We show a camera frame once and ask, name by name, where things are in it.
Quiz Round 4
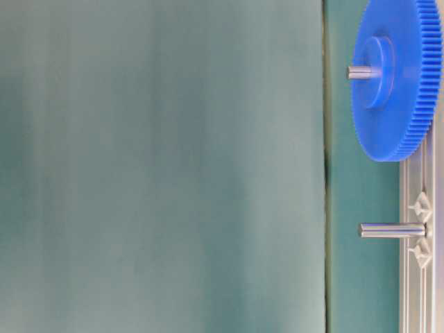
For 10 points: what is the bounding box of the large blue plastic gear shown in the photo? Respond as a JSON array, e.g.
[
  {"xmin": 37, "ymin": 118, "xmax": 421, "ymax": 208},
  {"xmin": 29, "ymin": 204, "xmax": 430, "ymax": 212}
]
[{"xmin": 351, "ymin": 1, "xmax": 443, "ymax": 162}]

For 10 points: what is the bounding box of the upper steel shaft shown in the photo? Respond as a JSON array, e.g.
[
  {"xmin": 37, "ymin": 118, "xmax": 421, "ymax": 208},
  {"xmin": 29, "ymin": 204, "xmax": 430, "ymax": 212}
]
[{"xmin": 346, "ymin": 66, "xmax": 382, "ymax": 80}]

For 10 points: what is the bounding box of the aluminium extrusion rail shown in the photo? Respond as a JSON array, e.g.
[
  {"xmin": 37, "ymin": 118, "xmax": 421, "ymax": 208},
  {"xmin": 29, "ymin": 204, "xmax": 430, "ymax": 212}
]
[{"xmin": 398, "ymin": 119, "xmax": 444, "ymax": 333}]

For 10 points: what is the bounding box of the steel shaft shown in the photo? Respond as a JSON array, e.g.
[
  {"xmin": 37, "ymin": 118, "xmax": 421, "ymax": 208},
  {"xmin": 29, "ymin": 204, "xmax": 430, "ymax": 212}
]
[
  {"xmin": 346, "ymin": 66, "xmax": 382, "ymax": 80},
  {"xmin": 358, "ymin": 223, "xmax": 427, "ymax": 239}
]

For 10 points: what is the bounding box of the green backdrop panel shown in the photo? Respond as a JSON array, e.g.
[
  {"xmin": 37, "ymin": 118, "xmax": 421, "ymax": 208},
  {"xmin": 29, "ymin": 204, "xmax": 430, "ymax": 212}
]
[{"xmin": 322, "ymin": 1, "xmax": 400, "ymax": 332}]

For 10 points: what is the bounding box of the lower steel shaft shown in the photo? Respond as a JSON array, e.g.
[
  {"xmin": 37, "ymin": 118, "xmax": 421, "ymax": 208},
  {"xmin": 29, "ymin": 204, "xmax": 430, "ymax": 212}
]
[{"xmin": 358, "ymin": 223, "xmax": 427, "ymax": 239}]

